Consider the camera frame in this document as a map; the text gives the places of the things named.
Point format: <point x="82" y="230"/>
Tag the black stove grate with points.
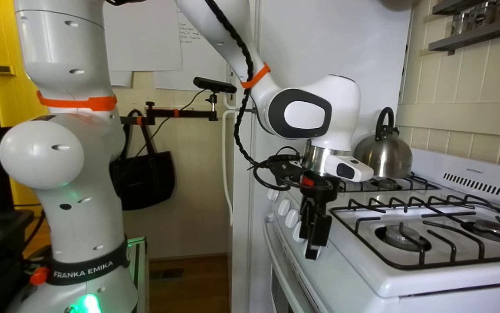
<point x="378" y="209"/>
<point x="395" y="184"/>

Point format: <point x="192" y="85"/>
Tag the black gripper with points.
<point x="319" y="193"/>

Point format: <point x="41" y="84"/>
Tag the black tote bag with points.
<point x="143" y="176"/>

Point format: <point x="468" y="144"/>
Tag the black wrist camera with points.
<point x="286" y="167"/>

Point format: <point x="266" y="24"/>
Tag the grey wall shelf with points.
<point x="482" y="31"/>

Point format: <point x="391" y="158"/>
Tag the black bar camera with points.
<point x="216" y="84"/>

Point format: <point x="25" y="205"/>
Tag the white toaster oven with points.
<point x="348" y="271"/>

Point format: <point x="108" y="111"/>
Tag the yellow door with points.
<point x="8" y="35"/>

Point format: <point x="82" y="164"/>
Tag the round gas burner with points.
<point x="400" y="237"/>
<point x="490" y="230"/>

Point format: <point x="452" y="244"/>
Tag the white paper sheet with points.
<point x="201" y="54"/>
<point x="140" y="40"/>

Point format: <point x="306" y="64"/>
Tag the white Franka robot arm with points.
<point x="69" y="191"/>

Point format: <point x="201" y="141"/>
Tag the white refrigerator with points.
<point x="343" y="45"/>

